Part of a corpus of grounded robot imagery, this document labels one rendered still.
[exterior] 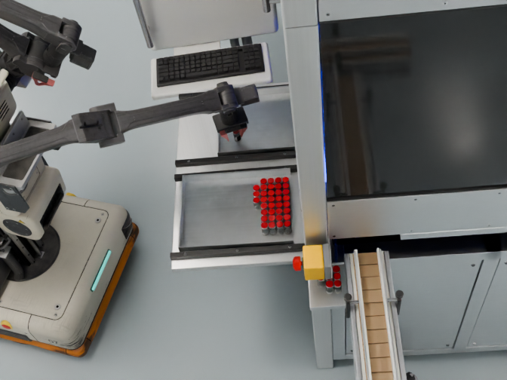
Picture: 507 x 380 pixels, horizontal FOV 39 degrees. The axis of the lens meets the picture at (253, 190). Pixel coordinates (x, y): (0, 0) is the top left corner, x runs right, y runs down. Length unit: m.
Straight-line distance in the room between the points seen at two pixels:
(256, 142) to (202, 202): 0.28
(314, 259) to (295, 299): 1.10
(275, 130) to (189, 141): 0.29
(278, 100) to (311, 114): 0.93
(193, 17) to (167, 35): 0.13
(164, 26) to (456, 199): 1.34
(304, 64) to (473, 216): 0.74
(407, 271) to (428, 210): 0.35
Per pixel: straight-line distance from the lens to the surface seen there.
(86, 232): 2.99
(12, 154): 1.96
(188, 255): 2.10
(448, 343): 2.74
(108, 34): 4.14
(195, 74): 2.62
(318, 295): 2.02
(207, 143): 2.34
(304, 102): 1.47
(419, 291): 2.30
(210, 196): 2.21
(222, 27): 2.71
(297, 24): 1.31
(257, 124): 2.36
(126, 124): 1.93
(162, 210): 3.29
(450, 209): 1.88
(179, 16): 2.66
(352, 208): 1.81
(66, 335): 2.83
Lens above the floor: 2.70
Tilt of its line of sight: 56 degrees down
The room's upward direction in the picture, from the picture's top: 11 degrees counter-clockwise
